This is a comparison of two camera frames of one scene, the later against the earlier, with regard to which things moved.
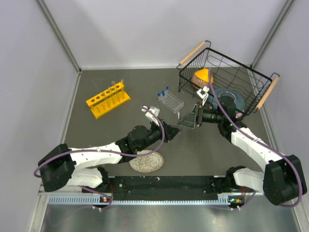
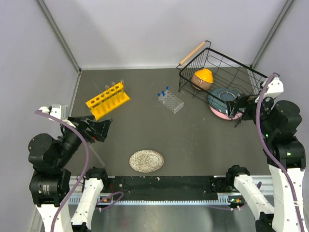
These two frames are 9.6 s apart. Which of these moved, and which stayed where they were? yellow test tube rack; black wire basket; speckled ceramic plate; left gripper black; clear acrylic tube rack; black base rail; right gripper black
Moved: left gripper black; right gripper black
Stayed: clear acrylic tube rack; black base rail; speckled ceramic plate; black wire basket; yellow test tube rack
